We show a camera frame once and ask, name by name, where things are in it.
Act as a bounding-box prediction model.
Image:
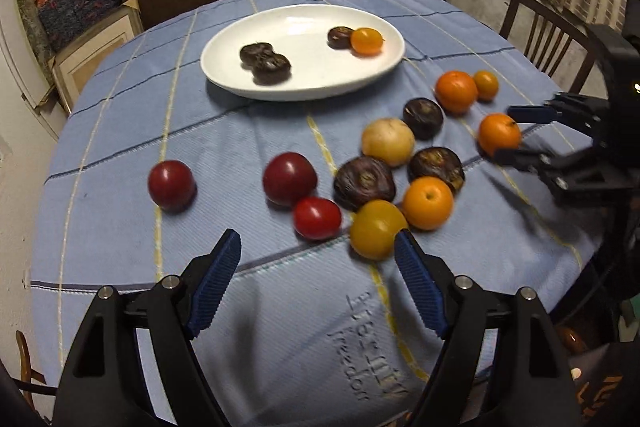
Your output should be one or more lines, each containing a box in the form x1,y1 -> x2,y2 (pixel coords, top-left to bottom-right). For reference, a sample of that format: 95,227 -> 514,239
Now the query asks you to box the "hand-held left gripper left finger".
52,228 -> 243,427

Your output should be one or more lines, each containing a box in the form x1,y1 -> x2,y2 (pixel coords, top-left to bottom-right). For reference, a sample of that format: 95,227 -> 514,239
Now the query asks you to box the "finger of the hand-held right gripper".
492,142 -> 640,208
507,92 -> 608,140

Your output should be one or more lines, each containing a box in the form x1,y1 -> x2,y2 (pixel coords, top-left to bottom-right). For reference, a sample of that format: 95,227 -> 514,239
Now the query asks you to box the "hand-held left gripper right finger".
393,229 -> 583,427

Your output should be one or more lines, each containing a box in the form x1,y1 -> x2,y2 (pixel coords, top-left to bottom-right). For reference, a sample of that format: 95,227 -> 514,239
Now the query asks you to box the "small orange kumquat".
472,70 -> 500,102

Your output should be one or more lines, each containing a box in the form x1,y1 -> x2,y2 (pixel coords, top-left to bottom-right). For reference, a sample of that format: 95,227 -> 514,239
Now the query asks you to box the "yellow tomato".
349,200 -> 409,261

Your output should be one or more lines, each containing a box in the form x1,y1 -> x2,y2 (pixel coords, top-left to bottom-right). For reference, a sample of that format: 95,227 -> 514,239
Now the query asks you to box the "large orange mandarin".
402,177 -> 454,231

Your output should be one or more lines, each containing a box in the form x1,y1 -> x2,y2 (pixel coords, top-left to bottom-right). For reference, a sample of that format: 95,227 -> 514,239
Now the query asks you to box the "dark red tomato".
148,160 -> 197,212
262,152 -> 318,208

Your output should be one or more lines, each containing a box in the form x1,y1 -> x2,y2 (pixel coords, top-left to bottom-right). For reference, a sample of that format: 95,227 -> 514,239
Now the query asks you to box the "beige round fruit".
361,118 -> 416,168

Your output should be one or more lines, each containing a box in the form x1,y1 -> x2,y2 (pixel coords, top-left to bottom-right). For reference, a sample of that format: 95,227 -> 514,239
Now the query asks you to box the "small yellow-orange kumquat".
350,28 -> 386,56

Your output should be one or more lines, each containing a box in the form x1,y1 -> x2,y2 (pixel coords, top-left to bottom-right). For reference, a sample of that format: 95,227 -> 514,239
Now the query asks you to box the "white plate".
200,4 -> 406,102

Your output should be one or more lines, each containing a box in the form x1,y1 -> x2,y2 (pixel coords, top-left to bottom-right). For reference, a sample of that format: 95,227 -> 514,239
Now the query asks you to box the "wooden slatted chair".
500,0 -> 597,82

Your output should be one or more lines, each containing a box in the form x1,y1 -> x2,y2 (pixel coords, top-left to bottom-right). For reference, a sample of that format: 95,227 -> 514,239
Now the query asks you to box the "large dark water chestnut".
333,157 -> 397,212

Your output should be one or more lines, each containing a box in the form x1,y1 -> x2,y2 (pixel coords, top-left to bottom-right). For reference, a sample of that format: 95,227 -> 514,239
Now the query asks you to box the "bright red tomato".
292,197 -> 343,241

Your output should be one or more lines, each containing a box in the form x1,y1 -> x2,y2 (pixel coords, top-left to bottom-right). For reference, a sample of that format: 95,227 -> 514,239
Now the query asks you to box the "blue checked tablecloth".
30,0 -> 601,427

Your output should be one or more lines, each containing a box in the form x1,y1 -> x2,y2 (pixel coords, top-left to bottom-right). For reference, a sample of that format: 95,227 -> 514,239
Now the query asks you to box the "dark printed bag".
555,324 -> 640,427

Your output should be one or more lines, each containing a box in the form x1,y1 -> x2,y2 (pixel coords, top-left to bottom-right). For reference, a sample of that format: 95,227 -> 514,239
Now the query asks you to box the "stone slab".
12,0 -> 57,68

